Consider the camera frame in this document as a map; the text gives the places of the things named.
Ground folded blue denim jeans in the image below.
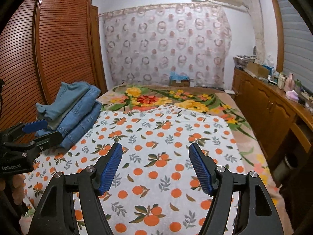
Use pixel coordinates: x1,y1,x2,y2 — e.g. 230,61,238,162
35,84,102,151

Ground floral pink blanket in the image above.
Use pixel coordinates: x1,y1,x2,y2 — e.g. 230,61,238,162
98,85,293,234

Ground teal blue knit pants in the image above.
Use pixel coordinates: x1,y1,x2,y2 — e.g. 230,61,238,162
36,82,90,122

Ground grey window roller shutter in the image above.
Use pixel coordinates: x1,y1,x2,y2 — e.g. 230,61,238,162
277,0,313,91

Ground brown cardboard box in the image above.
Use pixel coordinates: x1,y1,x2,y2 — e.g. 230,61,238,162
246,61,270,78

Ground left hand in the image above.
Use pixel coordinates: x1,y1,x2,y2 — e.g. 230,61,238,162
0,174,24,205

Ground cardboard box with blue bag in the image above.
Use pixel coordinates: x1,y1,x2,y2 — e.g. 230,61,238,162
169,71,190,87

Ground stack of newspapers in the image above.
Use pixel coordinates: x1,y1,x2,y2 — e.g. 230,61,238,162
233,55,256,69

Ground long wooden sideboard cabinet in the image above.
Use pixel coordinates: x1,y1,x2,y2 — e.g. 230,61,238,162
232,69,312,171

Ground folded grey garment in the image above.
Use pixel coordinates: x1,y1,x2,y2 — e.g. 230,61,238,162
47,111,74,131

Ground pink cloth bundle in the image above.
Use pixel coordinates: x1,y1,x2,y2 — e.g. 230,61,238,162
285,90,299,102

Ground orange print white bedsheet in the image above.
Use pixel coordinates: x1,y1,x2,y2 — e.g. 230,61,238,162
20,106,245,234

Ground wooden louvered wardrobe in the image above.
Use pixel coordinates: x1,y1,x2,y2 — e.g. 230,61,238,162
1,0,107,130

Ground circle pattern lace curtain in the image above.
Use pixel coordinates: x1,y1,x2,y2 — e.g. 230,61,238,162
102,2,232,87

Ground pink figurine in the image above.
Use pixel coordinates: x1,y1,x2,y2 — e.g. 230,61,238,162
284,73,295,92

